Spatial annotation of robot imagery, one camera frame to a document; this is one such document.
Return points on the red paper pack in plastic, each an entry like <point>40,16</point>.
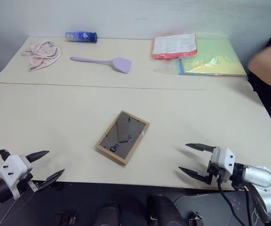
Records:
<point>174,46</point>

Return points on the person's black clothing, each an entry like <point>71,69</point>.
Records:
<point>270,106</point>

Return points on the purple silicone spatula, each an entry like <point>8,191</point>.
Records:
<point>122,64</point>

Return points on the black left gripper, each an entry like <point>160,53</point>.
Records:
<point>29,182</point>

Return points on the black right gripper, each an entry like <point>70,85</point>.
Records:
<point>214,164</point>

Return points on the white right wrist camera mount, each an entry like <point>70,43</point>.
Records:
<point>225,162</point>

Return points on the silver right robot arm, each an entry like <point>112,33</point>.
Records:
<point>261,177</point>

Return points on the green yellow paper pack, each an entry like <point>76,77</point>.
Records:
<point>213,61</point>

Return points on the person's bare forearm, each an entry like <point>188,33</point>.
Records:
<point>267,66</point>

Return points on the wooden picture frame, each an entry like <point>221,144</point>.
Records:
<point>123,131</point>

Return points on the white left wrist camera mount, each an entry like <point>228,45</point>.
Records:
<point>14,169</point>

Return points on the pink crumpled cloth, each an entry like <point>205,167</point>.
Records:
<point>42,54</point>

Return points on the blue cylindrical can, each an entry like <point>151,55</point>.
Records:
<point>81,36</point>

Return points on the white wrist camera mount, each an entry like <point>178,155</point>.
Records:
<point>14,169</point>
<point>225,162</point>

